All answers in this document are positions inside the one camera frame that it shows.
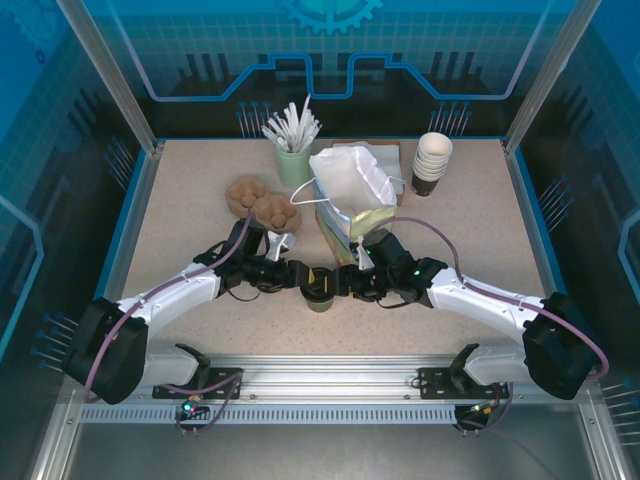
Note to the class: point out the stack of paper cups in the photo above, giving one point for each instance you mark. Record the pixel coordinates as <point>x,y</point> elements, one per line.
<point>430,170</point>

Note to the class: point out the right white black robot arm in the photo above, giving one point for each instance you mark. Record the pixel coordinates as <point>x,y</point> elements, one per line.
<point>480,295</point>

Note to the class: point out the white napkins on brown box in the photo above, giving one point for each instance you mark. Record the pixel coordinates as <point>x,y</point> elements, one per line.
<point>399,199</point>

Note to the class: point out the aluminium mounting rail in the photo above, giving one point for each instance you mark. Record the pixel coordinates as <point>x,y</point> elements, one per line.
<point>325,375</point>

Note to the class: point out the white wrapped straw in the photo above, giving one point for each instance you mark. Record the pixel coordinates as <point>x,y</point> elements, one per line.
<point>312,132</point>
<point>292,127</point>
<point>272,137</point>
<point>304,122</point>
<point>279,132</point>

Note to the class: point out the green white paper bag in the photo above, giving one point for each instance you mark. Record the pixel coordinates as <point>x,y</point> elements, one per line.
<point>340,175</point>

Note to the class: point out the brown pulp cup carrier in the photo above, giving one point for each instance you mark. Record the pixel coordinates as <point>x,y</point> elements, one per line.
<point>242,192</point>
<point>280,215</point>

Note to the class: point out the paper coffee cup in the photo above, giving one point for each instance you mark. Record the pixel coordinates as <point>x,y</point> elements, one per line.
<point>317,306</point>

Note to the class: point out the green straw holder cup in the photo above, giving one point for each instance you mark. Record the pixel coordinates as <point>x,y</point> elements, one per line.
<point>295,167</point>

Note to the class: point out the small lit connector board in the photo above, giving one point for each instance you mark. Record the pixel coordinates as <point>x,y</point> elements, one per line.
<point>482,409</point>
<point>190,407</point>

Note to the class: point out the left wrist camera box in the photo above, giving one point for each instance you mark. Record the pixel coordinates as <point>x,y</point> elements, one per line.
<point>277,247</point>

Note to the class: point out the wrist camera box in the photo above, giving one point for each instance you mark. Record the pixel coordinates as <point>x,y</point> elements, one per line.
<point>361,252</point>
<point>277,247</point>

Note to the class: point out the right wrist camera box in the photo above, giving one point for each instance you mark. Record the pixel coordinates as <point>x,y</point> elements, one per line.
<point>361,252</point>

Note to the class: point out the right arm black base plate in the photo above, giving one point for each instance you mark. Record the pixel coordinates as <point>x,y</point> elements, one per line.
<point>435,382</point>

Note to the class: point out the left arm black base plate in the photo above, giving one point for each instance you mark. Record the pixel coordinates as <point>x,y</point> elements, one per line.
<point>220,380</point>

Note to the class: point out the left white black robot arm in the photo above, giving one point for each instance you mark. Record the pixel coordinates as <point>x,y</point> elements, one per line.
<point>175,295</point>

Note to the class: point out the black cup lid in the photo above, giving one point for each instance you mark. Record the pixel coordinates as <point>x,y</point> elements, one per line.
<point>317,292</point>

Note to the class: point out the aluminium frame post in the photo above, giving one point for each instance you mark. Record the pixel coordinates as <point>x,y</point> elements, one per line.
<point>550,75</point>
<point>111,75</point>

